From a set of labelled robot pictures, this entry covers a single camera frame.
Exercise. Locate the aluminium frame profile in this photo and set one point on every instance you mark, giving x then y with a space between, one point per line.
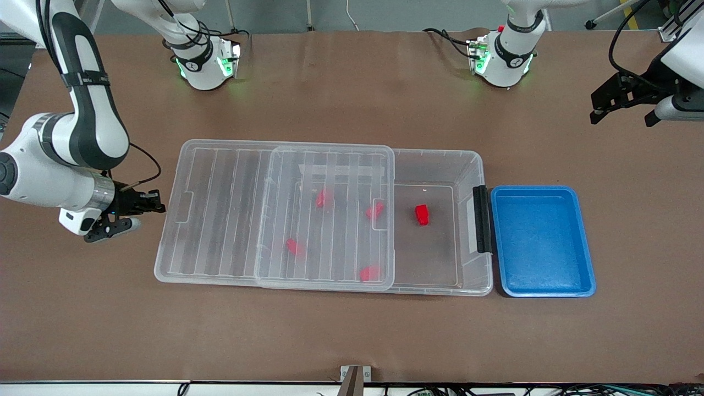
674 27

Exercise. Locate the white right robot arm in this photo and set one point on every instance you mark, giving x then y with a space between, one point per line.
88 126

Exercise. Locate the red block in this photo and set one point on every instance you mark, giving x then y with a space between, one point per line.
295 247
375 210
422 214
369 273
323 198

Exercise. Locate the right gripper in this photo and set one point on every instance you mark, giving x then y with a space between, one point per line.
127 202

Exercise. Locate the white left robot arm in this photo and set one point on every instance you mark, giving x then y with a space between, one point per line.
509 60

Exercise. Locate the blue plastic tray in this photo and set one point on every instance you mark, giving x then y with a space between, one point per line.
542 242

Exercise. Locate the thin metal pole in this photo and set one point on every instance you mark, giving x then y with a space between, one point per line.
309 16
229 16

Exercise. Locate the black box latch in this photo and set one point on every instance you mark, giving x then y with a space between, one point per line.
482 220

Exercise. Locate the clear plastic storage box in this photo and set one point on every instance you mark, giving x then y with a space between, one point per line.
440 258

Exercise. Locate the metal table bracket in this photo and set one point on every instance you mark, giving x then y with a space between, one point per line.
367 374

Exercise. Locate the clear plastic box lid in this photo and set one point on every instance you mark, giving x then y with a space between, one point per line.
220 231

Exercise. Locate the brown camera post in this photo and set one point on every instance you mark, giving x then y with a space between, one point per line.
352 385

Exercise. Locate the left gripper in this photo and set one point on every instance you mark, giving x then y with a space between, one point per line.
652 77

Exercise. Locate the stand leg with caster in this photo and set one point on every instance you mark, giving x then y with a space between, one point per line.
591 24

